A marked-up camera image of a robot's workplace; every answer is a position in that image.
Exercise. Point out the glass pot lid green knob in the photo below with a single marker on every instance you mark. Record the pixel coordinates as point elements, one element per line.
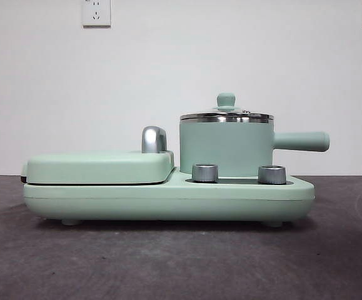
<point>227,100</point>

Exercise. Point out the white wall socket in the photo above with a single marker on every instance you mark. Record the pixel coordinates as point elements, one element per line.
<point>96,18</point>

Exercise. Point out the silver control knob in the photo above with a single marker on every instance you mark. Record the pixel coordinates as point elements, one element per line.
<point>271,174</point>
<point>204,172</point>

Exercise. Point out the green breakfast machine base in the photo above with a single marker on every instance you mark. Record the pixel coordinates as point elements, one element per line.
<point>168,200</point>

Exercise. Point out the green griddle cover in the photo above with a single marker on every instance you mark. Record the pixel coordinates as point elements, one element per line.
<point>90,165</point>

